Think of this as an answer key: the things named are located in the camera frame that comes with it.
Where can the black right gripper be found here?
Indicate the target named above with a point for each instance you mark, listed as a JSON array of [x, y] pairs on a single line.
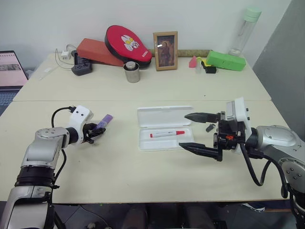
[[227, 139]]

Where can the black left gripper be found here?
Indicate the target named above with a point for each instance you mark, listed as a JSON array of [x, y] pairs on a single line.
[[87, 133]]

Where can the purple marker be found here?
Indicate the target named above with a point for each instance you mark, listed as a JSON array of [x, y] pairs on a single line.
[[104, 120]]

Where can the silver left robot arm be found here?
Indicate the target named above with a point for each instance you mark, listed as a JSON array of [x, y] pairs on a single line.
[[40, 152]]

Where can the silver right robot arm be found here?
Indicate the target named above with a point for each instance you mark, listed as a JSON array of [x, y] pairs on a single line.
[[278, 143]]

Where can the small black marker cap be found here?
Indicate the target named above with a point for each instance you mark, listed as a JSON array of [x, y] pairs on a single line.
[[210, 127]]

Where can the red capped white marker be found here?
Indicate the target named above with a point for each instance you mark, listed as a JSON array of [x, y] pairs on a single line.
[[166, 134]]

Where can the white plastic pencil case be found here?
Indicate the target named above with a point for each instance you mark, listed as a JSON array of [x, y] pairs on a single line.
[[164, 128]]

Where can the steel cup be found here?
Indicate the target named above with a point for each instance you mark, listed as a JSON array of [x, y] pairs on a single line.
[[131, 74]]

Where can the black yellow small tool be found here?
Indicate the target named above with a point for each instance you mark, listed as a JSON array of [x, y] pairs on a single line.
[[209, 68]]

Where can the red foam block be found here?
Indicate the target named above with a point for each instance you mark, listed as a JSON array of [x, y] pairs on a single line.
[[97, 52]]

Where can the green foam block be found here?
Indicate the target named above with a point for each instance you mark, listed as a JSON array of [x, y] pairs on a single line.
[[225, 60]]

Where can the white usb charger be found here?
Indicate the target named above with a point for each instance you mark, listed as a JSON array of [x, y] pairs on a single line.
[[64, 55]]

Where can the long wooden strip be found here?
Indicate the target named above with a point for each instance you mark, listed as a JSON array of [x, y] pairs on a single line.
[[190, 52]]

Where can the red black boxing pad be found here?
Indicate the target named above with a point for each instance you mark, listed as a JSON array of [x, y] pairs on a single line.
[[127, 46]]

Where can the dark rounded shape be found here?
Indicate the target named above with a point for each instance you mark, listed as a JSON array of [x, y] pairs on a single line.
[[134, 218]]

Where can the open laptop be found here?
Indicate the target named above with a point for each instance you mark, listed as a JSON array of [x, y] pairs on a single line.
[[10, 76]]

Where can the clear bottle green lid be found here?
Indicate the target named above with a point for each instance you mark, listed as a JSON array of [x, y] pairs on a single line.
[[243, 31]]

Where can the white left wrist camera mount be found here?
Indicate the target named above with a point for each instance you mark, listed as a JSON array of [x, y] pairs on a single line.
[[79, 115]]

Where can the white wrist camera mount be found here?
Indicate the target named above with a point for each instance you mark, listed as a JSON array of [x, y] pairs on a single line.
[[240, 112], [79, 115]]

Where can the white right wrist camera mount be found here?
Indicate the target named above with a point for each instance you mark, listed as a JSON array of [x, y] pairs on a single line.
[[240, 112]]

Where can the wooden picture frame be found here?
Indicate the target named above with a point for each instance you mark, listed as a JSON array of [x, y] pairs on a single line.
[[165, 50]]

